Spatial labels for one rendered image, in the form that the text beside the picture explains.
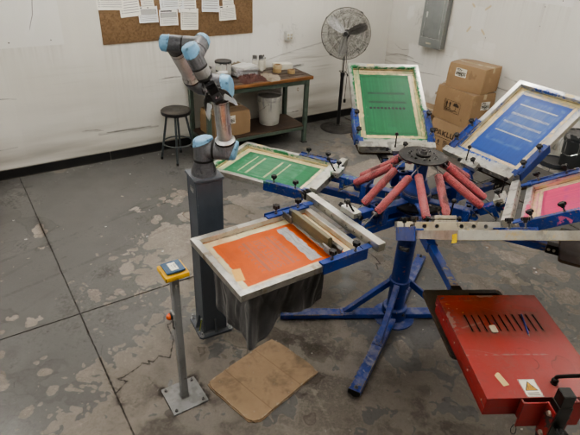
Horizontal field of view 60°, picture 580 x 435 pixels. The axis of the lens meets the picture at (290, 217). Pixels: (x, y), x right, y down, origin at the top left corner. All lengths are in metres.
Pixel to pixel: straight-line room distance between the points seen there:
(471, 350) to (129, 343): 2.35
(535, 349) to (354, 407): 1.37
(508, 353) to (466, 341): 0.16
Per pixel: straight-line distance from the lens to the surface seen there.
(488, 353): 2.18
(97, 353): 3.72
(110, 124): 6.28
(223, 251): 2.79
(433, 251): 3.02
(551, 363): 2.25
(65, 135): 6.20
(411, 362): 3.63
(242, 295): 2.43
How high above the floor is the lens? 2.52
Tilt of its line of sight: 30 degrees down
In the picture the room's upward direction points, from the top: 3 degrees clockwise
